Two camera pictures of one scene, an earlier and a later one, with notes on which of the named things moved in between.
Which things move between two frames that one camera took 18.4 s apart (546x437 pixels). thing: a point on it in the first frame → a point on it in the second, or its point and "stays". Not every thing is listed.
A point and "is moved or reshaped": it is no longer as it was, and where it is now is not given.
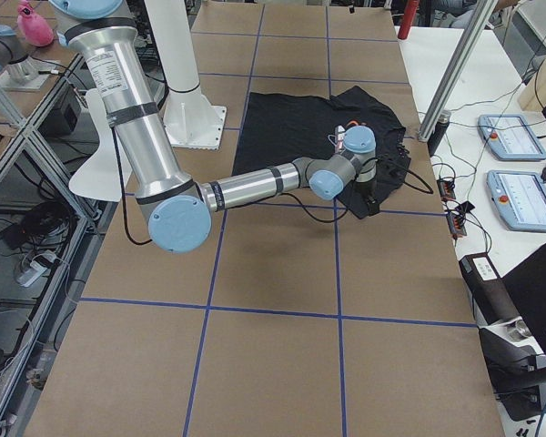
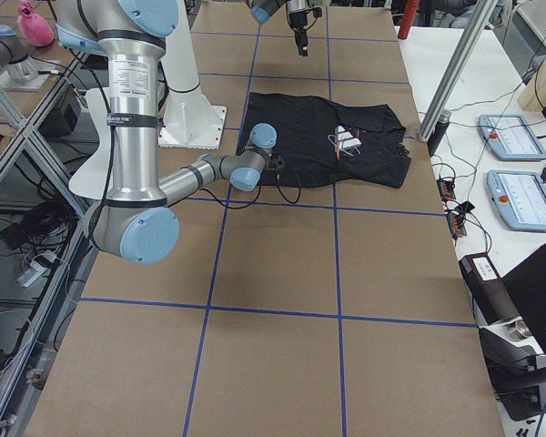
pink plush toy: [34, 29] stays
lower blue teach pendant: [523, 202] stays
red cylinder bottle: [407, 19] stays
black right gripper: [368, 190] → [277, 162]
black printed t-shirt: [288, 128] is moved or reshaped
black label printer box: [490, 296] stays
